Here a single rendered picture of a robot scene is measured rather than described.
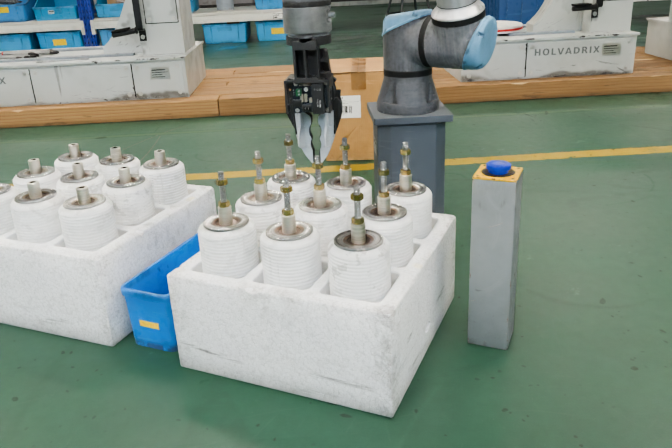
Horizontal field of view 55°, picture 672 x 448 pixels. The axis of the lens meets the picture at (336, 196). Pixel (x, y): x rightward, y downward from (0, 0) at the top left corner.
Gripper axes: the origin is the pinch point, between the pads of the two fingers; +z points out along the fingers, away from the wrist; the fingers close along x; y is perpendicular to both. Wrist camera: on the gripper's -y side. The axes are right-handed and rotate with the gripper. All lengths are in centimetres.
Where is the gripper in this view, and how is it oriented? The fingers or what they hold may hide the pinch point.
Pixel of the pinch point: (317, 153)
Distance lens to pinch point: 109.9
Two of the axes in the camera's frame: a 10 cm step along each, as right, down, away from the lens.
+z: 0.5, 9.4, 3.5
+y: -1.1, 3.5, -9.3
